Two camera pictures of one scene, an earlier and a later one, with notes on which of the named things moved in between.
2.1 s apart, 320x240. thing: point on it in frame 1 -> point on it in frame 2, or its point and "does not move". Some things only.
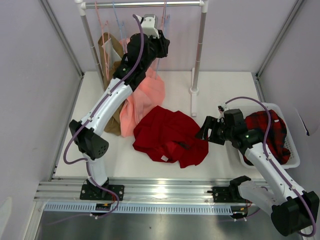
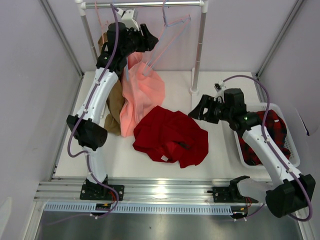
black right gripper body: (215, 132) -> (210, 110)
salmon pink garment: (150, 94) does not move
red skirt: (170, 136) does not move
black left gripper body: (157, 47) -> (137, 43)
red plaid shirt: (274, 128) does not move
